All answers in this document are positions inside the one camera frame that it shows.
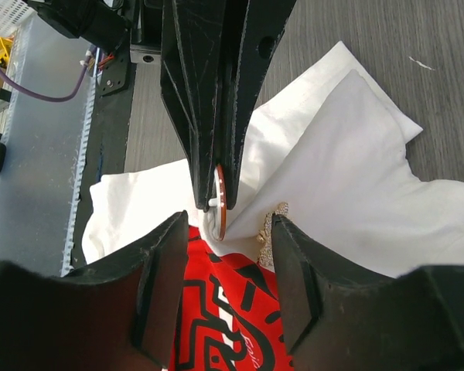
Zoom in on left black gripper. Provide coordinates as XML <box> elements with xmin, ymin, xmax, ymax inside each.
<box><xmin>130</xmin><ymin>0</ymin><xmax>295</xmax><ymax>211</ymax></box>

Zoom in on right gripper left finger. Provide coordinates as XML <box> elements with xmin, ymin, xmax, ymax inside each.
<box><xmin>0</xmin><ymin>211</ymin><xmax>189</xmax><ymax>370</ymax></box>

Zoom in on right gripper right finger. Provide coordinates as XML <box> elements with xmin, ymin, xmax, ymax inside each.
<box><xmin>271</xmin><ymin>215</ymin><xmax>464</xmax><ymax>370</ymax></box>

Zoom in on gold flower brooch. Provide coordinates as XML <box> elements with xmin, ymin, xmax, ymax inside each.
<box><xmin>257</xmin><ymin>202</ymin><xmax>289</xmax><ymax>271</ymax></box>

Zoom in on orange round brooch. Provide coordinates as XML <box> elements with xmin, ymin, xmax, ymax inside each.
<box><xmin>206</xmin><ymin>165</ymin><xmax>227</xmax><ymax>241</ymax></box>

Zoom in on white printed t-shirt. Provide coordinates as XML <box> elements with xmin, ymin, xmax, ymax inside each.
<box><xmin>80</xmin><ymin>39</ymin><xmax>464</xmax><ymax>371</ymax></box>

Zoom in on white plastic basket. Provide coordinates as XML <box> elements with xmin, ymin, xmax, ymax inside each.
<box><xmin>0</xmin><ymin>0</ymin><xmax>34</xmax><ymax>38</ymax></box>

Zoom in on white slotted cable duct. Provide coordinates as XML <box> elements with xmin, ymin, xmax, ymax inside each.
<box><xmin>60</xmin><ymin>65</ymin><xmax>101</xmax><ymax>277</ymax></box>

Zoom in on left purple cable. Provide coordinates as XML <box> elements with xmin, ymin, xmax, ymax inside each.
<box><xmin>0</xmin><ymin>34</ymin><xmax>97</xmax><ymax>104</ymax></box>

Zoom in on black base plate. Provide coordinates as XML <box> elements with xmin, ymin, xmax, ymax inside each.
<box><xmin>67</xmin><ymin>51</ymin><xmax>135</xmax><ymax>271</ymax></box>

